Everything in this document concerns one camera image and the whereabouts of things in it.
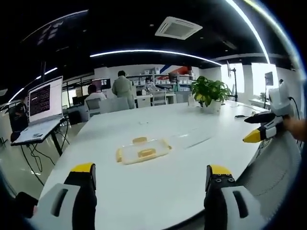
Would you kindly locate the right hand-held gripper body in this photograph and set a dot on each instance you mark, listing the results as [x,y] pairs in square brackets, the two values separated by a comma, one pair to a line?
[280,98]

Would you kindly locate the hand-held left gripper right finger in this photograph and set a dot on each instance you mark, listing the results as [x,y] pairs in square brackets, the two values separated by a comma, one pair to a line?
[230,206]

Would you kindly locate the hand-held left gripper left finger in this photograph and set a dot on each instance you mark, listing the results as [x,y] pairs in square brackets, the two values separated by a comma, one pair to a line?
[60,206]

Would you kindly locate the clear box with yellow buckles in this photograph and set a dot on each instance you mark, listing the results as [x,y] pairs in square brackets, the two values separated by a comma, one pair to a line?
[144,151]

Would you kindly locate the person's right hand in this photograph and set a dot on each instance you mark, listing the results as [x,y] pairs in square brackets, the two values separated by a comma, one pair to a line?
[296,128]

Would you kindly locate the small black object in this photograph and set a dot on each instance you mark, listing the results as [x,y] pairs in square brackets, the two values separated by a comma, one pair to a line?
[239,116]

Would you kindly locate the black tripod stand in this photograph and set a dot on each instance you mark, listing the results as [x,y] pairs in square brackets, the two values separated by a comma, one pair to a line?
[233,81]

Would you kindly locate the green potted plant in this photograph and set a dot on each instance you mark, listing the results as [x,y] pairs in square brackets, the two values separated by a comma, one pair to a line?
[209,92]

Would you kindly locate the black laptop stand table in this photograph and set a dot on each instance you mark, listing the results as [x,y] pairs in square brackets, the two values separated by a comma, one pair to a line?
[56,136]

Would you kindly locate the clear plastic sheet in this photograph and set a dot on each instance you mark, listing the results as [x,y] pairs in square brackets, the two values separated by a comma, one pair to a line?
[192,139]

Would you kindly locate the long ceiling light strip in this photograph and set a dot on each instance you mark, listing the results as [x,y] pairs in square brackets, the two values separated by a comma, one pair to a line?
[251,31]

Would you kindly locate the open white laptop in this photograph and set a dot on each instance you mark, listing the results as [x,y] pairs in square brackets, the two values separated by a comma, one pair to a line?
[40,107]

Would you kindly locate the storage shelves with boxes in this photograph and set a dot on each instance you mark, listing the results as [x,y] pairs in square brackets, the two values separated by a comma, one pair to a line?
[165,79]

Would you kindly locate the grey office chair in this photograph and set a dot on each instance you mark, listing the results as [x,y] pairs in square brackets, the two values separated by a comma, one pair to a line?
[93,106]

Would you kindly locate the white office chair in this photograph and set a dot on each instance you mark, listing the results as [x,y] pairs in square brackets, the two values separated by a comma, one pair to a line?
[158,97]

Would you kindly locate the small white object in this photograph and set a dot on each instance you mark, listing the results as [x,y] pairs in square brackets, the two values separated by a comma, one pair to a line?
[143,123]

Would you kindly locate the ceiling air conditioner vent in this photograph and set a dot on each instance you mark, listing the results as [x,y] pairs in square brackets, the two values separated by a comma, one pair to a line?
[178,28]

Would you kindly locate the curved ceiling light strip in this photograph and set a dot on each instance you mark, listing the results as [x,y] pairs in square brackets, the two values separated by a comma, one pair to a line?
[153,54]

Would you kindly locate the dark computer monitor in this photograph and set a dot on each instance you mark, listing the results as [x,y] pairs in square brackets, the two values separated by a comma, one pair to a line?
[102,83]

